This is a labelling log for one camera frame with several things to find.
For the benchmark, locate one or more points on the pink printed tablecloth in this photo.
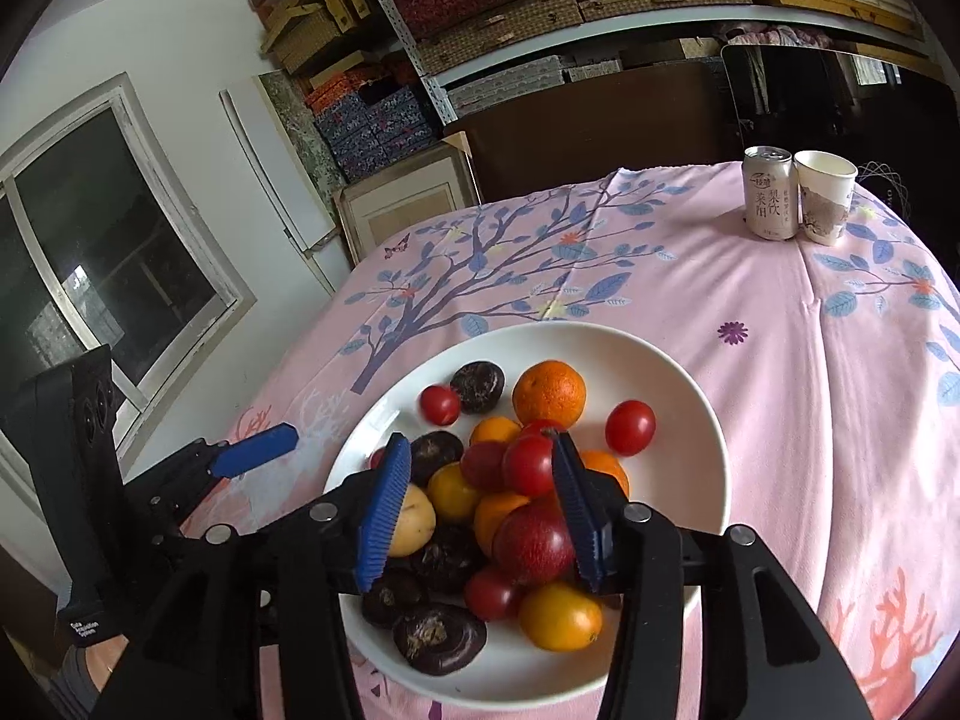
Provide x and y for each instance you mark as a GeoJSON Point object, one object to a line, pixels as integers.
{"type": "Point", "coordinates": [750, 390]}

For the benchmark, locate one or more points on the dark water chestnut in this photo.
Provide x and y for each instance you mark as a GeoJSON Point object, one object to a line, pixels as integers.
{"type": "Point", "coordinates": [439, 637]}
{"type": "Point", "coordinates": [435, 456]}
{"type": "Point", "coordinates": [390, 596]}
{"type": "Point", "coordinates": [477, 387]}
{"type": "Point", "coordinates": [450, 556]}

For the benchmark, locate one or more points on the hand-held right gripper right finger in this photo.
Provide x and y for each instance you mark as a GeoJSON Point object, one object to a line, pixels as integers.
{"type": "Point", "coordinates": [581, 517]}

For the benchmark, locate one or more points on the white metal shelf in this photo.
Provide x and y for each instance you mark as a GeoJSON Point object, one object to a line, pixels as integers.
{"type": "Point", "coordinates": [600, 26]}

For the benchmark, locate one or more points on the white leaning board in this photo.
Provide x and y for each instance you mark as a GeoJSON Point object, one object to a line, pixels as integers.
{"type": "Point", "coordinates": [262, 165]}

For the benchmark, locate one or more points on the stack of woven boxes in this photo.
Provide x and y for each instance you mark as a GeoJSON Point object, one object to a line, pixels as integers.
{"type": "Point", "coordinates": [487, 7]}

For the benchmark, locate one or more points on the yellow passion fruit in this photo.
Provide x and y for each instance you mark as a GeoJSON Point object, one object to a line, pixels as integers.
{"type": "Point", "coordinates": [412, 521]}

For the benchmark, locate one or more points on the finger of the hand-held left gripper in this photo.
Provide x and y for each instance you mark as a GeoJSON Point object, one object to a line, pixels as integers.
{"type": "Point", "coordinates": [255, 450]}

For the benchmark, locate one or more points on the white framed window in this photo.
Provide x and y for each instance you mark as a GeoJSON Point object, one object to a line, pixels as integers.
{"type": "Point", "coordinates": [97, 240]}

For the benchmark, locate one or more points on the stack of yellow woven cases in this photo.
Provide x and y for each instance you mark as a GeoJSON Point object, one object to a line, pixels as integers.
{"type": "Point", "coordinates": [315, 7]}

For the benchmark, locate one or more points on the stack of blue patterned boxes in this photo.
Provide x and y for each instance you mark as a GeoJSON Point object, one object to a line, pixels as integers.
{"type": "Point", "coordinates": [375, 127]}

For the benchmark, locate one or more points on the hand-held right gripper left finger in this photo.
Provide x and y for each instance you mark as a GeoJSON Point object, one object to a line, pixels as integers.
{"type": "Point", "coordinates": [382, 510]}

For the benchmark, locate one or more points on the white drink can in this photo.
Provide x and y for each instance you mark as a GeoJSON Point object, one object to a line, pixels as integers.
{"type": "Point", "coordinates": [765, 195]}

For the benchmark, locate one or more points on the red passion fruit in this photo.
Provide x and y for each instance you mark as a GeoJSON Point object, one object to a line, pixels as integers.
{"type": "Point", "coordinates": [534, 546]}

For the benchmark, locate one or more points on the grey marbled board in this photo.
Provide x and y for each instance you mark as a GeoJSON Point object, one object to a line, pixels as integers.
{"type": "Point", "coordinates": [300, 135]}

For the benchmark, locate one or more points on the person's left forearm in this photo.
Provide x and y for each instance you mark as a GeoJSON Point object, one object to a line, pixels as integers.
{"type": "Point", "coordinates": [97, 671]}

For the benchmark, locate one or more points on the brown wooden cabinet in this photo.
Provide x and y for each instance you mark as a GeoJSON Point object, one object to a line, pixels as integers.
{"type": "Point", "coordinates": [585, 127]}

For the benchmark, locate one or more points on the beige framed panel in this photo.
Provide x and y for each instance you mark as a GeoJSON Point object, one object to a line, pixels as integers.
{"type": "Point", "coordinates": [405, 195]}

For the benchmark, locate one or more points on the white oval plate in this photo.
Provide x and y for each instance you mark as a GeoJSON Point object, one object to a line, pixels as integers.
{"type": "Point", "coordinates": [675, 405]}

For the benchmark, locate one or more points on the white paper cup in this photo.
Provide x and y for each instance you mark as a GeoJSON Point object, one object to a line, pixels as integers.
{"type": "Point", "coordinates": [823, 199]}

